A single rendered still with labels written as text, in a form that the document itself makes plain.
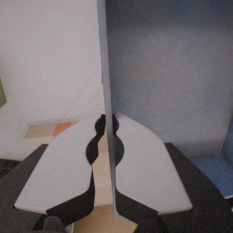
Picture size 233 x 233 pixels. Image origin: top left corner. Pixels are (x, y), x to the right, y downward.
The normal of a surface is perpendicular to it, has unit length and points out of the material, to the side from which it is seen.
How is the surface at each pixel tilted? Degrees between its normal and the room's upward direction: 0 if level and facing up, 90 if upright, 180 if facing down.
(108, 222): 90
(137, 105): 1
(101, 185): 0
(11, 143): 0
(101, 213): 90
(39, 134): 90
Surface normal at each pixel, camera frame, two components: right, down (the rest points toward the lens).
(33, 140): 0.07, 0.48
